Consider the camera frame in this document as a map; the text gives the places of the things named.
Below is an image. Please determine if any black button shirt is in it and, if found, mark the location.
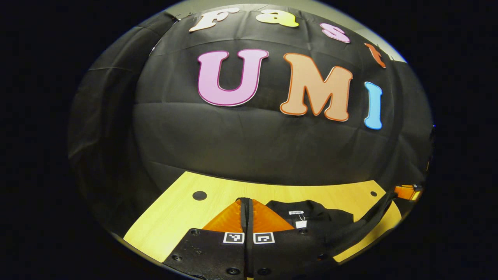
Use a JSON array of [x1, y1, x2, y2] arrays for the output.
[[266, 192, 398, 265]]

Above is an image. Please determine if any black backdrop cloth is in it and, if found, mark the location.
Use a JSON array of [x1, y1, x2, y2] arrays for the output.
[[68, 4, 433, 234]]

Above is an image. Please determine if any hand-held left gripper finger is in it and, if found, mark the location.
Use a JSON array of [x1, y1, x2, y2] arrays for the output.
[[247, 198, 339, 280], [163, 198, 249, 280]]

